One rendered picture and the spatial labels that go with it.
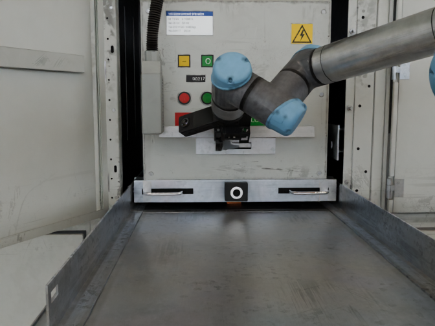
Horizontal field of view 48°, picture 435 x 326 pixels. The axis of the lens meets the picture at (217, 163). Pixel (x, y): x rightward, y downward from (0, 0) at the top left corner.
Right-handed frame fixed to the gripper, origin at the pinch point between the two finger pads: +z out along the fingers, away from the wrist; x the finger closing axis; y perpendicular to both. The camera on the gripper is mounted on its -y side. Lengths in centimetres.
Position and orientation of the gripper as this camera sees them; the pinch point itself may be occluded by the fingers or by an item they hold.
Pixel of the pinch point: (217, 145)
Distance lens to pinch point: 123.8
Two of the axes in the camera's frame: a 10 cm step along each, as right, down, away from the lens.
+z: -0.2, 3.9, 9.2
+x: -0.3, -9.2, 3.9
